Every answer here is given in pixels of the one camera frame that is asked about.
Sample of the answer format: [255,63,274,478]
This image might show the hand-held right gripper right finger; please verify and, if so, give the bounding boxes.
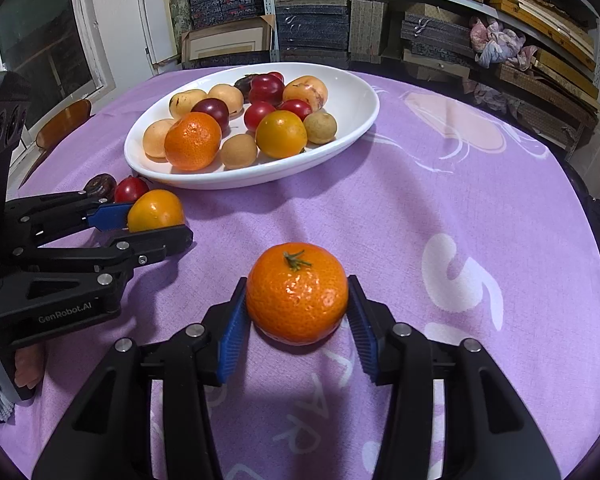
[347,276,561,480]

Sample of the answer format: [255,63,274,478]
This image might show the light wooden chair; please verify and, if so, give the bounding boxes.
[19,99,94,189]

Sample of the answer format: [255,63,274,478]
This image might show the stack of brown woven boxes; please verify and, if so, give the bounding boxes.
[495,61,600,137]

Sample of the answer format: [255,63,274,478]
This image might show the pale yellow round fruit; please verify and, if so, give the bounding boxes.
[207,83,245,116]
[143,118,179,159]

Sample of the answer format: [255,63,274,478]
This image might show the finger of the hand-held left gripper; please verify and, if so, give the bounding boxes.
[0,225,195,319]
[5,192,134,249]

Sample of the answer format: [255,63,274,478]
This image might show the framed picture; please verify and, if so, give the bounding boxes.
[181,16,274,69]

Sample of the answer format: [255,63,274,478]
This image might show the red cherry tomato with stem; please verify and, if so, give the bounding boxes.
[279,99,314,122]

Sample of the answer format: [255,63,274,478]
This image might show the person's left hand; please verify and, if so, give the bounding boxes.
[14,346,46,391]

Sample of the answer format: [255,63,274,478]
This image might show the white door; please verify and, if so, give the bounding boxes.
[137,0,182,64]

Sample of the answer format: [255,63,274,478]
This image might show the white-framed window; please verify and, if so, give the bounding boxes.
[0,0,117,112]

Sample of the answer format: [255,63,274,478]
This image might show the stack of dark blue boxes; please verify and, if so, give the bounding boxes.
[275,2,351,54]

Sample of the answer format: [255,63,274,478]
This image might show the smooth yellow-orange citrus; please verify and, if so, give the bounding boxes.
[255,110,309,160]

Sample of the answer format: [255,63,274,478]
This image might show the white oval plate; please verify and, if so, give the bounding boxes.
[124,62,381,191]

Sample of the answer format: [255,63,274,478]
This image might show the brown longan with stem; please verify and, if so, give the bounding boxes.
[220,133,259,170]

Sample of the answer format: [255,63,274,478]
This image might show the purple printed tablecloth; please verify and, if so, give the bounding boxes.
[0,66,600,480]

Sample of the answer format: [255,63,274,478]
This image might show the spotted pale yellow fruit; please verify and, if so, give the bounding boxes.
[169,89,209,119]

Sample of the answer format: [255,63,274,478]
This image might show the yellow-orange tomato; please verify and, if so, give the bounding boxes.
[127,189,186,234]

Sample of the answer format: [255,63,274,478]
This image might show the stack of dark ribboned boxes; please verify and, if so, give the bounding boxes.
[400,9,474,69]

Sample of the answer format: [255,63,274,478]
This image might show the grey metal shelf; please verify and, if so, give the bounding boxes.
[260,0,600,161]

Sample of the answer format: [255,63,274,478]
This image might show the small orange mandarin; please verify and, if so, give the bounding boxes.
[164,112,223,171]

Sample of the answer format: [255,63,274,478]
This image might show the upright grey-green boxes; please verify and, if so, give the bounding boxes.
[349,0,389,57]

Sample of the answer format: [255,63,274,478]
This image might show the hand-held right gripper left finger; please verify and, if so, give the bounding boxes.
[32,277,251,480]

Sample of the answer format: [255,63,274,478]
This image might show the dark purple plum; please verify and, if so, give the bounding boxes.
[234,75,261,102]

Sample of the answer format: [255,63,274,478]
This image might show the pink cloth bundle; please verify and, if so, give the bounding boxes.
[469,16,539,70]

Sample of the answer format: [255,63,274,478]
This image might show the orange persimmon-like fruit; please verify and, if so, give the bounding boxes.
[282,75,329,113]

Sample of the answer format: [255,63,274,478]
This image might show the stack of yellow wooden boxes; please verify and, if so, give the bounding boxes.
[490,0,599,72]

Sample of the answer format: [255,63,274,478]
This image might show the dark red plum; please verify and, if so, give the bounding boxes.
[190,98,231,134]

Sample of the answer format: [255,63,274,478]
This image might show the large orange mandarin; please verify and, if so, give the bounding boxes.
[245,242,350,346]

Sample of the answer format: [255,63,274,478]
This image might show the bright red plum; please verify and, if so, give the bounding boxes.
[248,74,286,107]

